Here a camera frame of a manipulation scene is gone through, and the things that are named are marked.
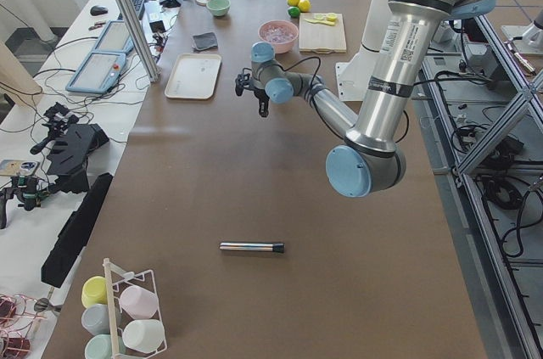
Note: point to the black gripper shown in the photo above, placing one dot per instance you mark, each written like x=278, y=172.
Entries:
x=259, y=98

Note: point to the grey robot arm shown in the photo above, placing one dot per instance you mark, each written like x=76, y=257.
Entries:
x=369, y=159

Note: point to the clear ice cubes pile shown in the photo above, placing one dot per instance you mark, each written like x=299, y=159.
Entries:
x=278, y=33

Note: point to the pink cup in rack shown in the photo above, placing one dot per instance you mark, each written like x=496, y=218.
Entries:
x=138, y=302

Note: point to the yellow cup in rack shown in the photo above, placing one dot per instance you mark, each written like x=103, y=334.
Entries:
x=94, y=291

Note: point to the white cup in rack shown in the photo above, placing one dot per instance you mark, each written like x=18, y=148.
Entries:
x=144, y=335

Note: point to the grey cup in rack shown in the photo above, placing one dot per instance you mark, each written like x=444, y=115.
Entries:
x=95, y=319

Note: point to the green cup in rack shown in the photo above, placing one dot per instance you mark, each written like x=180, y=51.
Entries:
x=99, y=347

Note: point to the cream rabbit tray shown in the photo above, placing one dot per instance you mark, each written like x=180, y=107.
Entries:
x=194, y=76

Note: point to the pink bowl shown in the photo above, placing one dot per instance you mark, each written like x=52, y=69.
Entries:
x=281, y=48

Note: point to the grey folded cloth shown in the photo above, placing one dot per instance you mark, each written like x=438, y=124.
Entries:
x=205, y=41

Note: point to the wooden cutting board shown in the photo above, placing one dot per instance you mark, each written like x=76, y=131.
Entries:
x=315, y=38

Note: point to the green lime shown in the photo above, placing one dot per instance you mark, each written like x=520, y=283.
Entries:
x=294, y=12

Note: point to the yellow plastic knife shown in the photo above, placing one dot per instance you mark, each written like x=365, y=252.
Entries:
x=320, y=22

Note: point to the yellow lemon left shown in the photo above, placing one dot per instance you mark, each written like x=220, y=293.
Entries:
x=304, y=6

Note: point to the light green bowl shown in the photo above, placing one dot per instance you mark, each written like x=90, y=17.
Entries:
x=218, y=8

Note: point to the steel muddler black tip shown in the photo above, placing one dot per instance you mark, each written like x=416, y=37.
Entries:
x=252, y=246

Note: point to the blue teach pendant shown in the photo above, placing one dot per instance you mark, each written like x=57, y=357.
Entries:
x=97, y=73
x=115, y=37

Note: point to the black computer mouse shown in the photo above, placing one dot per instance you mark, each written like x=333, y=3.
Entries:
x=97, y=10

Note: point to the white wire rack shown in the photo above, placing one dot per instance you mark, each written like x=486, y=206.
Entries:
x=117, y=280

